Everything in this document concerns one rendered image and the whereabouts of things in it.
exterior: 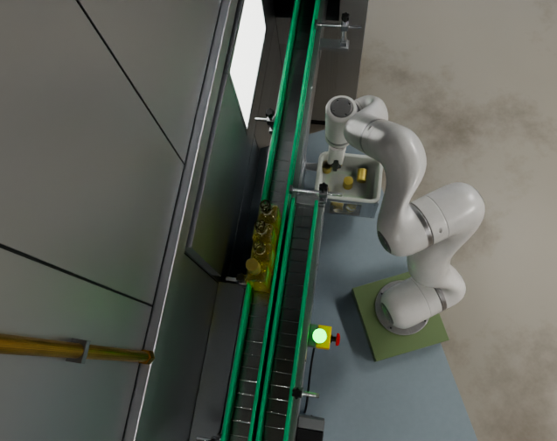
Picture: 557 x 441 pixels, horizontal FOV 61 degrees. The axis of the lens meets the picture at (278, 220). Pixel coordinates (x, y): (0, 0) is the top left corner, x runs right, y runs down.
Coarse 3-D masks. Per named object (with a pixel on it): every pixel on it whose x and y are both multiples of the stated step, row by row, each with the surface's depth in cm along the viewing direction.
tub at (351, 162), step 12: (324, 156) 166; (348, 156) 164; (360, 156) 163; (348, 168) 170; (372, 168) 169; (324, 180) 169; (336, 180) 169; (372, 180) 168; (348, 192) 167; (360, 192) 167; (372, 192) 166
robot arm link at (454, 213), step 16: (432, 192) 97; (448, 192) 95; (464, 192) 94; (432, 208) 94; (448, 208) 93; (464, 208) 94; (480, 208) 95; (432, 224) 93; (448, 224) 94; (464, 224) 95; (448, 240) 102; (464, 240) 101; (416, 256) 107; (432, 256) 105; (448, 256) 104; (416, 272) 111; (432, 272) 108; (448, 272) 114; (448, 288) 118; (464, 288) 125; (448, 304) 126
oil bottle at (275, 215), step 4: (272, 204) 135; (260, 208) 134; (272, 208) 134; (276, 208) 135; (260, 212) 134; (272, 212) 133; (276, 212) 135; (260, 216) 134; (264, 216) 133; (268, 216) 133; (272, 216) 133; (276, 216) 135; (280, 216) 142; (264, 220) 134; (268, 220) 134; (272, 220) 134; (276, 220) 135; (280, 220) 144; (276, 224) 137; (280, 224) 145; (276, 228) 140; (276, 232) 143
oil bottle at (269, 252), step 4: (264, 244) 131; (268, 244) 131; (252, 248) 131; (268, 248) 131; (272, 248) 134; (252, 252) 131; (268, 252) 130; (272, 252) 134; (252, 256) 131; (256, 256) 130; (260, 256) 130; (264, 256) 130; (268, 256) 130; (272, 256) 136; (260, 260) 131; (264, 260) 130; (268, 260) 131; (272, 260) 137; (268, 264) 134; (272, 264) 138; (272, 268) 140; (272, 272) 144
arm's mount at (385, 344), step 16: (352, 288) 168; (368, 288) 168; (368, 304) 166; (368, 320) 165; (432, 320) 163; (368, 336) 163; (384, 336) 163; (400, 336) 162; (416, 336) 162; (432, 336) 161; (384, 352) 161; (400, 352) 161
